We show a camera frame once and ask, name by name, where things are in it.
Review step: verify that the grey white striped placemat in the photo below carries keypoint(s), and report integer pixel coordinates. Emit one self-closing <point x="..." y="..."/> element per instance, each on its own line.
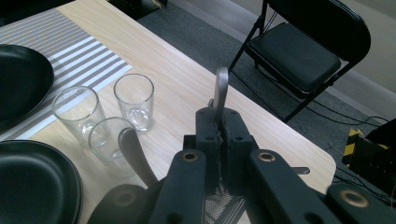
<point x="77" y="53"/>

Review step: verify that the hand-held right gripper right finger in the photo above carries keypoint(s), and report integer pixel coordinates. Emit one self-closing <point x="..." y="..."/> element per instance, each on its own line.
<point x="238" y="137"/>

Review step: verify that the stand base with hazard tape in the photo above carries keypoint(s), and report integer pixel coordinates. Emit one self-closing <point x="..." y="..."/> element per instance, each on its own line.
<point x="373" y="149"/>

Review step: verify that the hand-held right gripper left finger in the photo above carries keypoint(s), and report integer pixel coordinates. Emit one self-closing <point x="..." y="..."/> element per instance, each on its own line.
<point x="210" y="133"/>

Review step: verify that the black round plate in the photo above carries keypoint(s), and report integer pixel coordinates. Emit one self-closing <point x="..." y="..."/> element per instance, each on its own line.
<point x="21" y="84"/>
<point x="34" y="186"/>

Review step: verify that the clear drinking glass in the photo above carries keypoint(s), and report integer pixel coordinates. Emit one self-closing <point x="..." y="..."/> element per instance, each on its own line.
<point x="135" y="99"/>
<point x="106" y="146"/>
<point x="77" y="112"/>

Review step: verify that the black folding chair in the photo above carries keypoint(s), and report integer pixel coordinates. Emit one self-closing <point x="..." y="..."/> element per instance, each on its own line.
<point x="295" y="53"/>

